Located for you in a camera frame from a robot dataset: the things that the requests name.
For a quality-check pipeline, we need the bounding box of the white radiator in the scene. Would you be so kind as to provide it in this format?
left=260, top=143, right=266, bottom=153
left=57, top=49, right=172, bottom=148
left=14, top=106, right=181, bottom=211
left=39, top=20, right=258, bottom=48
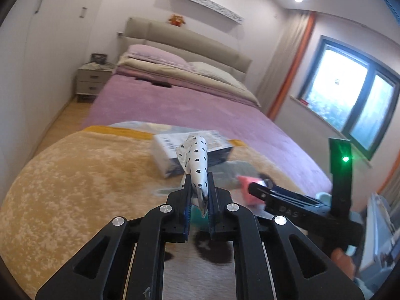
left=359, top=192, right=399, bottom=276

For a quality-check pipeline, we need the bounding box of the pale green pillow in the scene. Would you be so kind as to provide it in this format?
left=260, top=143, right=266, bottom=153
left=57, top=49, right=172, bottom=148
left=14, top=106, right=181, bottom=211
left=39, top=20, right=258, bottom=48
left=189, top=62, right=247, bottom=90

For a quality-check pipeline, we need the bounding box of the pink plastic item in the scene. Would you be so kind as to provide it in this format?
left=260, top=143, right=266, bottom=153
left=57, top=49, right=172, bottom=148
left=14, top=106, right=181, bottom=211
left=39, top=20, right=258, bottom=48
left=236, top=175, right=272, bottom=207

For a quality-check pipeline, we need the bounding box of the white wall shelf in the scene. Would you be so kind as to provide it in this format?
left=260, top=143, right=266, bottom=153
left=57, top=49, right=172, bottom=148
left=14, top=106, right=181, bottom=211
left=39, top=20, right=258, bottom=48
left=168, top=0, right=244, bottom=24

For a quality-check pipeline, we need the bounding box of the purple pillow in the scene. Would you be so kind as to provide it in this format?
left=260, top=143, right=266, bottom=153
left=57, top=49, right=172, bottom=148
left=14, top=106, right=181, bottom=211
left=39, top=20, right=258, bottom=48
left=125, top=44, right=192, bottom=69

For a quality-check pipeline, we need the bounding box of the white wardrobe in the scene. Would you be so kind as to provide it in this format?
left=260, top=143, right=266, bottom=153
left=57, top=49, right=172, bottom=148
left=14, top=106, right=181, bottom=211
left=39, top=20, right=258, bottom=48
left=0, top=0, right=126, bottom=176

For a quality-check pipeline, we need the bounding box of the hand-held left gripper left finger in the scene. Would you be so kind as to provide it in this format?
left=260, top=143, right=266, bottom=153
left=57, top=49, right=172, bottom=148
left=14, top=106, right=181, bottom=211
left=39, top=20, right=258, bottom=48
left=35, top=175, right=193, bottom=300

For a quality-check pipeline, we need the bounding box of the beige nightstand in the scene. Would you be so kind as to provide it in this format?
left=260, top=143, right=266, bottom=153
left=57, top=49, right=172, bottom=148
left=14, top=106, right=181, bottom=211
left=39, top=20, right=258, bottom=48
left=76, top=63, right=115, bottom=102

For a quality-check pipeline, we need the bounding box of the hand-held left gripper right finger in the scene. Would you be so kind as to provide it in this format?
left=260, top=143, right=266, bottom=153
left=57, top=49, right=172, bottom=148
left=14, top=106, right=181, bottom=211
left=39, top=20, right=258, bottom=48
left=208, top=172, right=365, bottom=300

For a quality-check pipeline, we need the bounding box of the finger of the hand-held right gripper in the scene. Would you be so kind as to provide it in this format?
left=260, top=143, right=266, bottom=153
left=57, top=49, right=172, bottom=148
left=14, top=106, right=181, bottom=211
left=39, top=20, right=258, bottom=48
left=248, top=183, right=329, bottom=226
left=260, top=178, right=326, bottom=206

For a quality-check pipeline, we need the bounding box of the white window sill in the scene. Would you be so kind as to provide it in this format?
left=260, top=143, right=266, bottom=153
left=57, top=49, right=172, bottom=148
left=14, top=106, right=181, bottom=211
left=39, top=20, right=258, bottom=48
left=289, top=95, right=374, bottom=169

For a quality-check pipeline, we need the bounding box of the dark framed window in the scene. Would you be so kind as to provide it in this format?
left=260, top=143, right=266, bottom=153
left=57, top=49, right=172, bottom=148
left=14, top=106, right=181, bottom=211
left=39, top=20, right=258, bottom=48
left=297, top=36, right=400, bottom=160

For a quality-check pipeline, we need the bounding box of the bed with beige headboard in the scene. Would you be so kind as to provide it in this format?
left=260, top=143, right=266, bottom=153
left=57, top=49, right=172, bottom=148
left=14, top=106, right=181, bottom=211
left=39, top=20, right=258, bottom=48
left=79, top=17, right=333, bottom=194

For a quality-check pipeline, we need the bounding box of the orange plush toy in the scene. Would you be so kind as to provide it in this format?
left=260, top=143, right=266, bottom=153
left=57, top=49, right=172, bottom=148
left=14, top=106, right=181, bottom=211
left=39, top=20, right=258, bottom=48
left=167, top=14, right=187, bottom=27

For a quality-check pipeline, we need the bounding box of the white polka dot wrapper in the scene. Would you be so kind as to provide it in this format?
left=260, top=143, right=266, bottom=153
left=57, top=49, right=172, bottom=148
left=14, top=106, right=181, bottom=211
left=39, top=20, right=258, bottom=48
left=175, top=133, right=209, bottom=219

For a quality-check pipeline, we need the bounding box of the beige orange curtain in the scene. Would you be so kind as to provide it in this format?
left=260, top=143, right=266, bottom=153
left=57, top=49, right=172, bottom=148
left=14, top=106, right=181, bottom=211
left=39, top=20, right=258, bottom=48
left=254, top=11, right=316, bottom=121

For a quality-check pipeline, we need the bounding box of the folded beige quilt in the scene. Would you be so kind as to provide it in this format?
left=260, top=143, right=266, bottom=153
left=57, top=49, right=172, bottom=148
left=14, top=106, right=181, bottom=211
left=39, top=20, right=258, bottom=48
left=117, top=54, right=261, bottom=107

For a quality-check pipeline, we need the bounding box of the white blue tissue box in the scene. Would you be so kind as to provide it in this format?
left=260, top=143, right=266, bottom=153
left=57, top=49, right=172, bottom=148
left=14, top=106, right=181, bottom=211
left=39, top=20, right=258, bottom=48
left=151, top=130, right=235, bottom=179

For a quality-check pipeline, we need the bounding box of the person's right hand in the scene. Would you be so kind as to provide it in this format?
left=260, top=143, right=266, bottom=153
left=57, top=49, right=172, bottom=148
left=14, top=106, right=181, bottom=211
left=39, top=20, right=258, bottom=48
left=330, top=247, right=358, bottom=280

